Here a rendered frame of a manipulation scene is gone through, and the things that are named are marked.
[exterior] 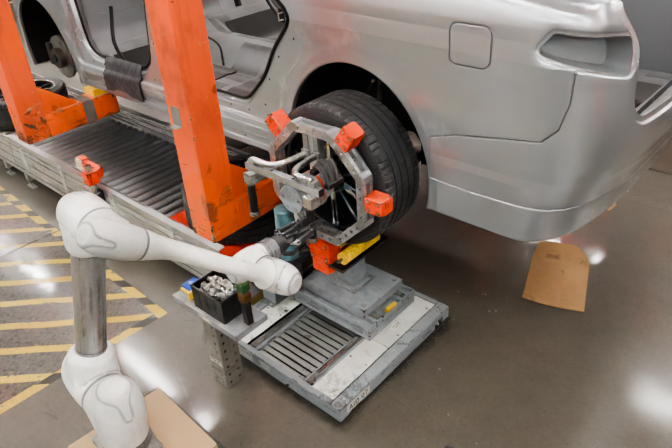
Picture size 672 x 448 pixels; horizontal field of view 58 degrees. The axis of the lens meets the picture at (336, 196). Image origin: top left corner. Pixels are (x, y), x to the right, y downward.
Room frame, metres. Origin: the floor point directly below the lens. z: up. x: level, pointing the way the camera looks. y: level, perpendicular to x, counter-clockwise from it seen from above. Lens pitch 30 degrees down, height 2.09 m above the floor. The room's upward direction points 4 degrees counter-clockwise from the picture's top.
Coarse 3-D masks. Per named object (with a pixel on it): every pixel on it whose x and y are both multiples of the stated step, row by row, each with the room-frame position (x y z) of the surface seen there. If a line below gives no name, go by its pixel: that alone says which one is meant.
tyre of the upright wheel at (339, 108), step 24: (336, 96) 2.44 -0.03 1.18; (360, 96) 2.43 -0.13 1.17; (336, 120) 2.28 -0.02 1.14; (360, 120) 2.26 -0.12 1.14; (384, 120) 2.30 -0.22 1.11; (360, 144) 2.20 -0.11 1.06; (384, 144) 2.20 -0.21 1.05; (408, 144) 2.28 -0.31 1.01; (384, 168) 2.14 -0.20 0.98; (408, 168) 2.22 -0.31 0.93; (384, 192) 2.12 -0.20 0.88; (408, 192) 2.21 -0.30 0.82; (384, 216) 2.12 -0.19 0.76; (360, 240) 2.22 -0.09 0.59
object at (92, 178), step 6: (78, 156) 3.51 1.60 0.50; (84, 156) 3.48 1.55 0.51; (78, 162) 3.45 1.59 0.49; (84, 162) 3.43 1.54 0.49; (90, 162) 3.42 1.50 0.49; (84, 168) 3.44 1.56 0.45; (96, 168) 3.32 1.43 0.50; (102, 168) 3.35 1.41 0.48; (84, 174) 3.24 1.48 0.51; (90, 174) 3.23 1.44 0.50; (96, 174) 3.26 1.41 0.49; (102, 174) 3.33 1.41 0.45; (84, 180) 3.25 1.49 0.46; (90, 180) 3.23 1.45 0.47; (96, 180) 3.25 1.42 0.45
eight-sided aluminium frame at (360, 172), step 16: (288, 128) 2.35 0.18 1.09; (304, 128) 2.29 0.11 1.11; (320, 128) 2.25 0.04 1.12; (336, 128) 2.24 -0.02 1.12; (272, 144) 2.44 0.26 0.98; (336, 144) 2.17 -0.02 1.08; (272, 160) 2.45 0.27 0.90; (352, 160) 2.14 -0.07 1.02; (352, 176) 2.12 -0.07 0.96; (368, 176) 2.11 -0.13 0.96; (368, 192) 2.12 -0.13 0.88; (368, 224) 2.10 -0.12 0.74; (336, 240) 2.20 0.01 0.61
